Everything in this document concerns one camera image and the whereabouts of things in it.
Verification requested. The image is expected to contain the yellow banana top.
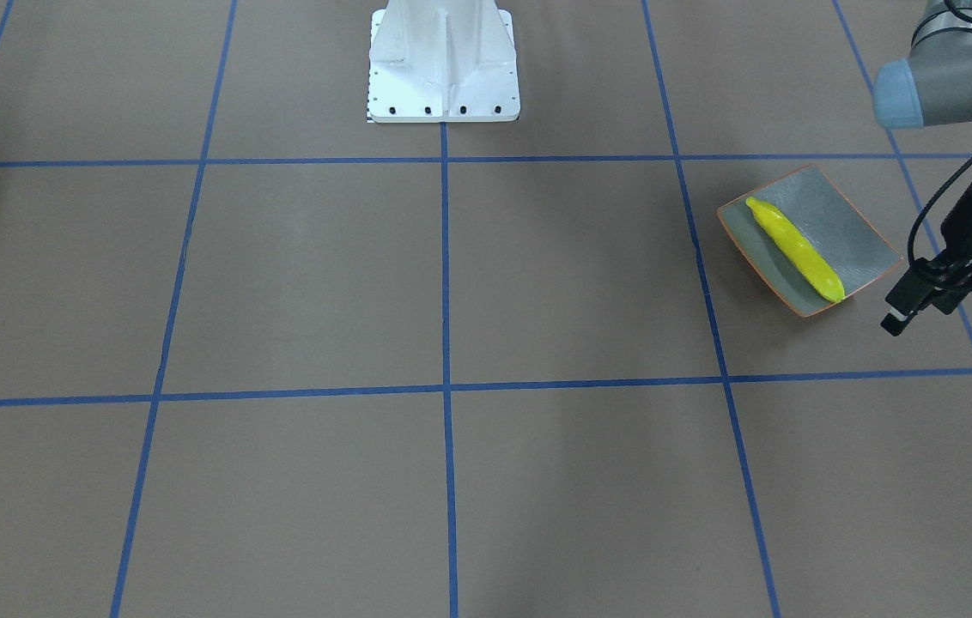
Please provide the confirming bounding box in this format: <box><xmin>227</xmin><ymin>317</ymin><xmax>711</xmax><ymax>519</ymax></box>
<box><xmin>745</xmin><ymin>197</ymin><xmax>847</xmax><ymax>304</ymax></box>

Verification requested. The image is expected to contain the grey square plate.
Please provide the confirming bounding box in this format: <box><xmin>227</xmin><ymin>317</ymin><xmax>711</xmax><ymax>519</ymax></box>
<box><xmin>716</xmin><ymin>165</ymin><xmax>901</xmax><ymax>318</ymax></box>

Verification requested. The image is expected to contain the white pillar base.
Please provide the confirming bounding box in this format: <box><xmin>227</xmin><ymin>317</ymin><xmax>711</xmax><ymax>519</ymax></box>
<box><xmin>366</xmin><ymin>1</ymin><xmax>521</xmax><ymax>123</ymax></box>

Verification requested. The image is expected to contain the black camera cable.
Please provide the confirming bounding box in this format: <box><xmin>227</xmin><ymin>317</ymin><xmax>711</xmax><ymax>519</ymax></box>
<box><xmin>907</xmin><ymin>112</ymin><xmax>972</xmax><ymax>258</ymax></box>

